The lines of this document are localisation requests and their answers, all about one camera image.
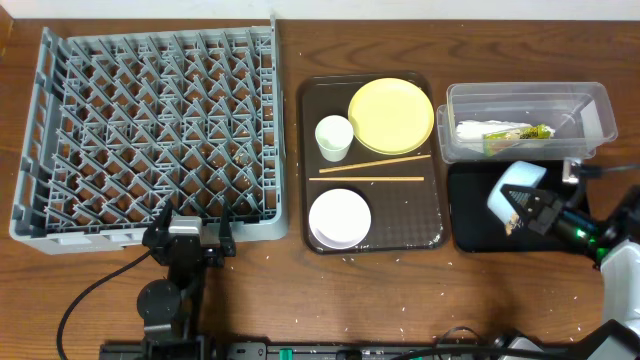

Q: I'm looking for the green snack wrapper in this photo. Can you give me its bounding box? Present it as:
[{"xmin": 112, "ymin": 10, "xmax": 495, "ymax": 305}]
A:
[{"xmin": 482, "ymin": 124, "xmax": 555, "ymax": 156}]

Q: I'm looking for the wooden chopstick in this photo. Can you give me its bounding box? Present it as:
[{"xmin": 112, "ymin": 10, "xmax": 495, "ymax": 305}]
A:
[
  {"xmin": 319, "ymin": 154, "xmax": 432, "ymax": 174},
  {"xmin": 308, "ymin": 176, "xmax": 425, "ymax": 182}
]

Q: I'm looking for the grey plastic dish rack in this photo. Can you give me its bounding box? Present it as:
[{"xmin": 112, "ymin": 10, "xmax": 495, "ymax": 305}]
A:
[{"xmin": 9, "ymin": 23, "xmax": 288, "ymax": 255}]

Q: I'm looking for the upper wooden chopstick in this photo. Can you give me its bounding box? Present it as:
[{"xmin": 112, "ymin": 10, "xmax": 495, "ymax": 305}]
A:
[{"xmin": 319, "ymin": 154, "xmax": 432, "ymax": 174}]

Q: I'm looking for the black waste tray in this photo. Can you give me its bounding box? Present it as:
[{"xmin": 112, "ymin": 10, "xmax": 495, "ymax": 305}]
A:
[{"xmin": 447, "ymin": 162, "xmax": 577, "ymax": 253}]

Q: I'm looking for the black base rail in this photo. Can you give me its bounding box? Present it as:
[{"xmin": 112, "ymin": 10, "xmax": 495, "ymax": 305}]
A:
[{"xmin": 98, "ymin": 342, "xmax": 499, "ymax": 360}]

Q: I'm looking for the yellow round plate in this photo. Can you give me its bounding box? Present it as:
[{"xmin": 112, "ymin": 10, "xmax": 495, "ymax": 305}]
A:
[{"xmin": 347, "ymin": 77, "xmax": 435, "ymax": 155}]

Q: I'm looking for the light blue bowl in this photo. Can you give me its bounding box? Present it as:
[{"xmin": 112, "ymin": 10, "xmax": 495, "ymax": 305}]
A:
[{"xmin": 486, "ymin": 160, "xmax": 548, "ymax": 236}]

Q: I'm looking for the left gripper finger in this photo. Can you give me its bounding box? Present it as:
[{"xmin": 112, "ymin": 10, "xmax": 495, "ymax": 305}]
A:
[
  {"xmin": 149, "ymin": 202, "xmax": 173, "ymax": 238},
  {"xmin": 218, "ymin": 204, "xmax": 233, "ymax": 245}
]

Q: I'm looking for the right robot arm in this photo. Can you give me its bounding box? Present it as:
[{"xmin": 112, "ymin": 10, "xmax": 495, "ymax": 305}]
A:
[{"xmin": 501, "ymin": 185, "xmax": 639, "ymax": 359}]

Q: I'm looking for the white plastic cup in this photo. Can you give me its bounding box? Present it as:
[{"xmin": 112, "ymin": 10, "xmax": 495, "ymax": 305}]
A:
[{"xmin": 314, "ymin": 115, "xmax": 354, "ymax": 162}]

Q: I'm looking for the clear plastic waste bin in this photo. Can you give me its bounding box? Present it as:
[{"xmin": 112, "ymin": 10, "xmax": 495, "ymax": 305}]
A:
[{"xmin": 437, "ymin": 82, "xmax": 618, "ymax": 164}]

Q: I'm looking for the white round bowl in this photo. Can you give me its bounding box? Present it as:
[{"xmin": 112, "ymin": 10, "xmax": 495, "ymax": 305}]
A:
[{"xmin": 308, "ymin": 188, "xmax": 372, "ymax": 250}]

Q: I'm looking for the lower wooden chopstick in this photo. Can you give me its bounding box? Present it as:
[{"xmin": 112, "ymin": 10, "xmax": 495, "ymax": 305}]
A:
[{"xmin": 308, "ymin": 176, "xmax": 425, "ymax": 182}]

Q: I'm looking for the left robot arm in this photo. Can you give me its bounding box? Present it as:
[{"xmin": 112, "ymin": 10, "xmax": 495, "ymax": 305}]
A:
[{"xmin": 136, "ymin": 204, "xmax": 236, "ymax": 360}]

